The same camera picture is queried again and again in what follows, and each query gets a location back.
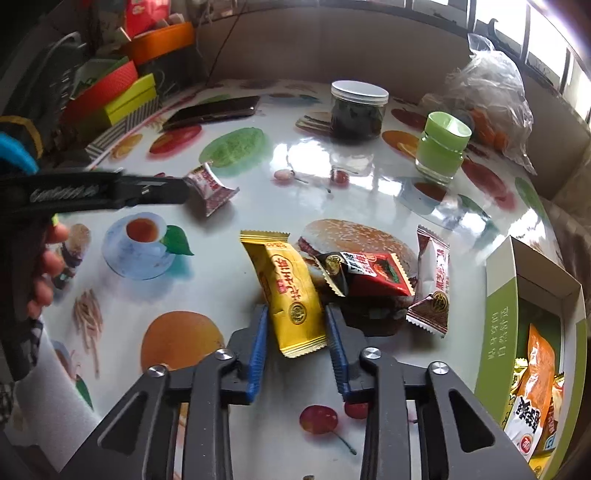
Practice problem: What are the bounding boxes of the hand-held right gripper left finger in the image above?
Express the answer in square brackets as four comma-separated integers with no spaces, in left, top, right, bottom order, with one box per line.
[58,304,269,480]

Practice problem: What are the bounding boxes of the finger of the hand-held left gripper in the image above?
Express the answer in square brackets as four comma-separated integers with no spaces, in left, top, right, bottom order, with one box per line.
[117,175,191,207]

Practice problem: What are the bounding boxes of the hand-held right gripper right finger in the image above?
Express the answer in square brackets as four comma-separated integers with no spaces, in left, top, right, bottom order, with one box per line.
[324,305,529,480]

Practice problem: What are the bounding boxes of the small maroon and white packet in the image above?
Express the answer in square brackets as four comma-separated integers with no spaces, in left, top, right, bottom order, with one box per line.
[184,162,240,217]

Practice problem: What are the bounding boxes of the green cardboard box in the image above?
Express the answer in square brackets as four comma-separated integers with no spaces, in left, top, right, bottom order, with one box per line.
[475,235,589,480]

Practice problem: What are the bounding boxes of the large orange snack packet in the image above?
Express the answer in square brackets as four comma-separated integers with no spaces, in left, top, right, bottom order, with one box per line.
[503,323,557,460]

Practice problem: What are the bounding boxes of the orange and white snack packet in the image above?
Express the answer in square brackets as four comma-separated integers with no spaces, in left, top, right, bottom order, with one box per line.
[545,374,566,450]

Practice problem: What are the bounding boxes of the person's left hand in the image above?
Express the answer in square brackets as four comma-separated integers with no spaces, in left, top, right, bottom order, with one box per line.
[25,224,70,319]

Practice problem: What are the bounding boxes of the striped box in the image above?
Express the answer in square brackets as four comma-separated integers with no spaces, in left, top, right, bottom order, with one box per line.
[85,99,162,160]

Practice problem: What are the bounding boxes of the red and black snack packet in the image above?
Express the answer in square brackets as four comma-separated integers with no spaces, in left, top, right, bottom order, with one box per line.
[318,250,413,297]

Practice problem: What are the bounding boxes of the lime green box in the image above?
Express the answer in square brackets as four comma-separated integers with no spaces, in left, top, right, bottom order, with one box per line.
[104,74,160,127]

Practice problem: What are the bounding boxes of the black phone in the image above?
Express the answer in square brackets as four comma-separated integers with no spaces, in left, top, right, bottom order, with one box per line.
[163,95,262,131]

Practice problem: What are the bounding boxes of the red box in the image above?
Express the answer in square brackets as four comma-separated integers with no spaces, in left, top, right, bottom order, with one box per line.
[60,58,139,125]

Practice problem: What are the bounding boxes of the white and maroon snack packet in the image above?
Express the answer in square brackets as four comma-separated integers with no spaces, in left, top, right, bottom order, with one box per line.
[405,224,451,339]

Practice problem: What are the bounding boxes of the green paper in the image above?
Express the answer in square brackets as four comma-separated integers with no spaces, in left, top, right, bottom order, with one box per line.
[76,55,130,90]

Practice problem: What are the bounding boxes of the orange box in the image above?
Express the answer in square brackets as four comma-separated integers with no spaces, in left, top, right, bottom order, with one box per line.
[122,21,197,65]

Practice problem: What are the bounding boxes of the red snack bag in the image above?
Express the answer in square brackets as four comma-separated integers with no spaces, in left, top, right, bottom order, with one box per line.
[124,0,171,38]

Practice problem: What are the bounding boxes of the dark jar with white lid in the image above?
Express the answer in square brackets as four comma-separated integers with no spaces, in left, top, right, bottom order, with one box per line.
[330,80,390,141]

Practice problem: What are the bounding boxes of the glass jar with green lid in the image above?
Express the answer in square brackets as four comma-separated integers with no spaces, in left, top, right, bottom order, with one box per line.
[414,112,472,185]

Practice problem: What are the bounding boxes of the beige cloth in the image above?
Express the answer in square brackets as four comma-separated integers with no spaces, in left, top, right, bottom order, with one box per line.
[538,194,591,287]

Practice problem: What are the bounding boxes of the clear plastic bag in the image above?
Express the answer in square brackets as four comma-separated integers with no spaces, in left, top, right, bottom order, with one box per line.
[420,33,539,176]

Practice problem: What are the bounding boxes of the black cable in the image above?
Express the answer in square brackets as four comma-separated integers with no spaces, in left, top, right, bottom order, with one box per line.
[205,0,245,88]

